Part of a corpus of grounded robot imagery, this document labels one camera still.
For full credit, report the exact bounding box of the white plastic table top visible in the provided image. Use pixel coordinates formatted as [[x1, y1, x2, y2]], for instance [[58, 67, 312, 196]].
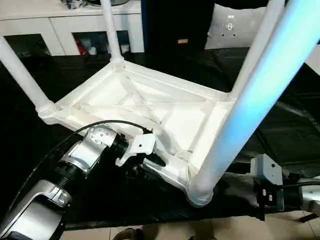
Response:
[[37, 59, 238, 208]]

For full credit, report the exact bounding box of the white leg with black mark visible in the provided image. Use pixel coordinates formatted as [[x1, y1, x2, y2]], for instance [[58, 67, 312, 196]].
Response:
[[227, 0, 286, 102]]

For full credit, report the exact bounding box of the black stand leg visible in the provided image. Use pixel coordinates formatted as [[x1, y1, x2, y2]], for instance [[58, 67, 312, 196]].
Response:
[[298, 213, 320, 223]]

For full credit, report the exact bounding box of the black work mat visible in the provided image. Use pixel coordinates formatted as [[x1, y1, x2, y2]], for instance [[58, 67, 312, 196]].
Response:
[[0, 46, 320, 231]]

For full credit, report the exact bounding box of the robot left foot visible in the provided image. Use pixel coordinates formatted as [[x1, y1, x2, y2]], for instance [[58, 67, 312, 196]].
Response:
[[112, 227, 145, 240]]

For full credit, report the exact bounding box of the red bottle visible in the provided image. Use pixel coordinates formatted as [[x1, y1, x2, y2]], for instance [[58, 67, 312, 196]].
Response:
[[76, 37, 87, 55]]

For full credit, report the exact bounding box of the grey printed cushion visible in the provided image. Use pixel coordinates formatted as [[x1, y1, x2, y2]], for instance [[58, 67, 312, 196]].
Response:
[[204, 2, 267, 50]]

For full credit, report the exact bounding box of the black cabinet with gold label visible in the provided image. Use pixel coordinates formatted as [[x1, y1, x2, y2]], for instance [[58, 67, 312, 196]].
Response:
[[141, 0, 216, 52]]

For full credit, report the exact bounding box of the white flat board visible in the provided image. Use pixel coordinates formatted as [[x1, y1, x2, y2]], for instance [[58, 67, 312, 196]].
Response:
[[303, 37, 320, 73]]

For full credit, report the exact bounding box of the white sideboard with glass doors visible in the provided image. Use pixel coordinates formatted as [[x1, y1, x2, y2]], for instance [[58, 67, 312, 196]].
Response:
[[0, 0, 146, 57]]

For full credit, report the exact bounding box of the grey round appliance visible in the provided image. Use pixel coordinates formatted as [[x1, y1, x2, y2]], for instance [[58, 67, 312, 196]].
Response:
[[87, 0, 131, 6]]

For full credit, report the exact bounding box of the dark crumpled object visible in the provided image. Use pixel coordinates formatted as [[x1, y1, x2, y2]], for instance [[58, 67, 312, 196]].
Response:
[[66, 0, 88, 10]]

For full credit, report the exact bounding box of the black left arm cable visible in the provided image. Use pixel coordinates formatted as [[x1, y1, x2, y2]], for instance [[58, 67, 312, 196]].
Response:
[[4, 120, 155, 213]]

